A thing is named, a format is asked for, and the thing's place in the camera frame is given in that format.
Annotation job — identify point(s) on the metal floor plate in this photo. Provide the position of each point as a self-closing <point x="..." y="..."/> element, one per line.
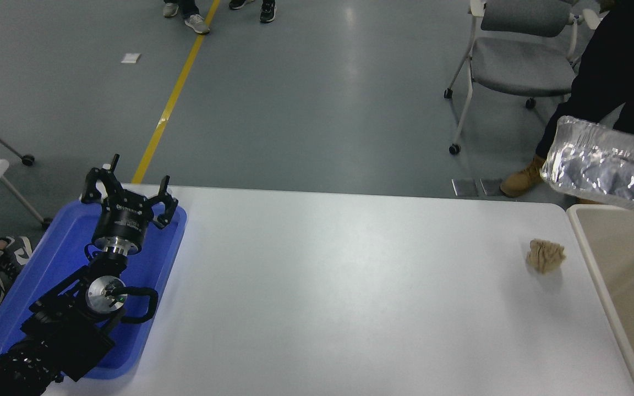
<point x="491" y="186"/>
<point x="465" y="187"/>

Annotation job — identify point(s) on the crumpled tan paper ball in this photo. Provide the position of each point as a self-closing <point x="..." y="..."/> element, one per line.
<point x="545" y="256"/>

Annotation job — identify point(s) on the foil tray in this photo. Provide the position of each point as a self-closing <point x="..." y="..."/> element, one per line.
<point x="603" y="168"/>

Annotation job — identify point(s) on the large pale bin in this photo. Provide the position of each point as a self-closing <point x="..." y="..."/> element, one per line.
<point x="630" y="258"/>

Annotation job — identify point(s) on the blue plastic tray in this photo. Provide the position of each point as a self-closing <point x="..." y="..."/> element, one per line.
<point x="58" y="248"/>

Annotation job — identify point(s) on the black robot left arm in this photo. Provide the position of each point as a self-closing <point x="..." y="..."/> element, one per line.
<point x="69" y="331"/>

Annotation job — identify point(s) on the grey chair with white frame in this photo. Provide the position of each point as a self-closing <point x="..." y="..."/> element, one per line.
<point x="515" y="66"/>

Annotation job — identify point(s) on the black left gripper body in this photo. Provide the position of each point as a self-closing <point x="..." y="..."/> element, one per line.
<point x="121" y="224"/>

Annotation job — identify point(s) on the white paper scrap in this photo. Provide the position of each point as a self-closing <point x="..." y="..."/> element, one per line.
<point x="130" y="58"/>

